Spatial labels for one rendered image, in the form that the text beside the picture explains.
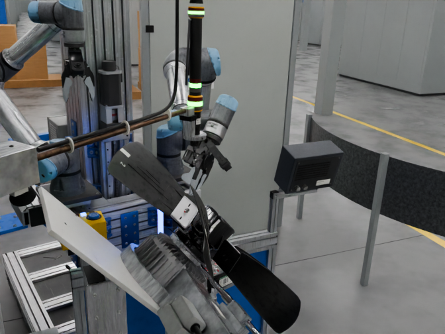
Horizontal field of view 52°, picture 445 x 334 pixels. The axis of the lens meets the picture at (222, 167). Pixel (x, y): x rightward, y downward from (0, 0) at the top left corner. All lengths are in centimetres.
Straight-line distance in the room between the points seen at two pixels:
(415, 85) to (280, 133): 766
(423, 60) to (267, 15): 779
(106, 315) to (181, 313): 26
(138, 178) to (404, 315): 232
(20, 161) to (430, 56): 1048
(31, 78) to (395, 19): 819
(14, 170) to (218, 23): 258
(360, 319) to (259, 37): 204
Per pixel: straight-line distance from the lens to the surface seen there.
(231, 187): 364
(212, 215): 132
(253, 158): 365
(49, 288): 296
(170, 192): 134
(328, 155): 203
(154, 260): 130
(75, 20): 171
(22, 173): 88
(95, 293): 125
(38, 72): 1057
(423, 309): 336
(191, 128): 131
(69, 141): 97
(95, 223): 171
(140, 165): 133
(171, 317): 112
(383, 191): 313
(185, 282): 125
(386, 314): 322
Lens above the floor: 184
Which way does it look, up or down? 20 degrees down
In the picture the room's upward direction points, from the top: 2 degrees clockwise
